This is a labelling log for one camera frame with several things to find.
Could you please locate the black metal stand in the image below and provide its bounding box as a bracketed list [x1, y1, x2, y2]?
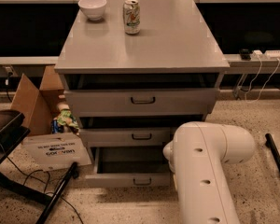
[0, 109, 80, 224]

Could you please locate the grey drawer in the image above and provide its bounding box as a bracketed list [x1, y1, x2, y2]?
[80, 127, 175, 147]
[64, 89, 218, 118]
[85, 146, 170, 188]

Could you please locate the black small device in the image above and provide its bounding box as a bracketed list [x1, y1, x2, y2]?
[239, 49, 251, 61]

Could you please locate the grey middle drawer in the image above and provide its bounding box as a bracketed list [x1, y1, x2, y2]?
[80, 127, 175, 147]

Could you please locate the white ceramic bowl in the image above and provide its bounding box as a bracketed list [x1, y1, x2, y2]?
[78, 0, 107, 21]

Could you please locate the wall outlet with plug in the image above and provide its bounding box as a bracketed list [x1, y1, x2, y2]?
[4, 65, 16, 86]

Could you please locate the grey top drawer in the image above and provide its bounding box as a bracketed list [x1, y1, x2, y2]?
[64, 89, 218, 118]

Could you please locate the white hanging cable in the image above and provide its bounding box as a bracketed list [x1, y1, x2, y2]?
[244, 54, 280, 104]

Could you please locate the brown cardboard box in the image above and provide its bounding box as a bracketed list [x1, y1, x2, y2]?
[10, 64, 92, 172]

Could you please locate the green white soda can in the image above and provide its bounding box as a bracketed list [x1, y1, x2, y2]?
[123, 0, 140, 35]

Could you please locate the grey bottom drawer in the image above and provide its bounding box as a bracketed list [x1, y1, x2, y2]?
[85, 146, 170, 188]

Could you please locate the grey drawer cabinet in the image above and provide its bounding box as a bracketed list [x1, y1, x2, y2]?
[54, 0, 231, 161]

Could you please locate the green dressed doll toy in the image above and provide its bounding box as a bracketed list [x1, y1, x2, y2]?
[51, 102, 79, 135]

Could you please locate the white power strip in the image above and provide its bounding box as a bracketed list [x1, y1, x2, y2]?
[252, 50, 280, 60]

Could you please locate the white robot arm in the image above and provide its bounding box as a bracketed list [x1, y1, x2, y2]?
[163, 122, 256, 224]

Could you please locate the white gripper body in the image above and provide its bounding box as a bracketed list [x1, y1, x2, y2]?
[162, 142, 177, 189]

